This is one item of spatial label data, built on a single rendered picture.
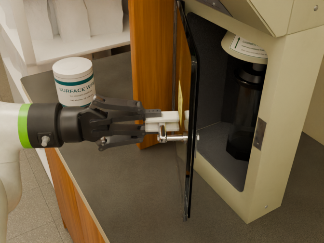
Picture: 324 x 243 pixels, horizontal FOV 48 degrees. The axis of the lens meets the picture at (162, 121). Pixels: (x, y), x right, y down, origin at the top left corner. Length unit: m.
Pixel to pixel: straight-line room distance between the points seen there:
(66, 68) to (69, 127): 0.53
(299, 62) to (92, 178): 0.61
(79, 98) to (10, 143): 0.52
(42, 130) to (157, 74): 0.38
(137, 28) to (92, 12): 1.00
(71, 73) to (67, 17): 0.66
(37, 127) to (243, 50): 0.43
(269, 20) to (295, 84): 0.17
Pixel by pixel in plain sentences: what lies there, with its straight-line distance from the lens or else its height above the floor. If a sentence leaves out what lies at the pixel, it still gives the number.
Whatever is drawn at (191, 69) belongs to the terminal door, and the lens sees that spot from 0.58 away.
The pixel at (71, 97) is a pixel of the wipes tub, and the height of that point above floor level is 1.00.
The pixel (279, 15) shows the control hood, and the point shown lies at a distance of 0.60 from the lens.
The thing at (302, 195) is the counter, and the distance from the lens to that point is 1.01.
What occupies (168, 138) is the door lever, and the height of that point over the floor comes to 1.20.
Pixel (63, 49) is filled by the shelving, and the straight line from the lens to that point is 1.80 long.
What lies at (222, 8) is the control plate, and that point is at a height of 1.43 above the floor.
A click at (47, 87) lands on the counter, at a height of 0.94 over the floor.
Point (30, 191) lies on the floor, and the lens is 2.39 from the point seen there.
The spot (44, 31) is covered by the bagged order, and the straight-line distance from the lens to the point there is 1.91.
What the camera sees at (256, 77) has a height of 1.25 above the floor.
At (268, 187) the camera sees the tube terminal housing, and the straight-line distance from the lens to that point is 0.86.
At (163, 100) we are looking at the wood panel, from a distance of 1.02.
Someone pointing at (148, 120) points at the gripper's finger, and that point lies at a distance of 0.73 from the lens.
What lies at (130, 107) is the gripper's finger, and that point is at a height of 1.24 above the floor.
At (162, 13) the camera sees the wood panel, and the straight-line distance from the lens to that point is 0.91.
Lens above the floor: 1.63
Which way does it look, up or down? 36 degrees down
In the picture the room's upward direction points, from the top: straight up
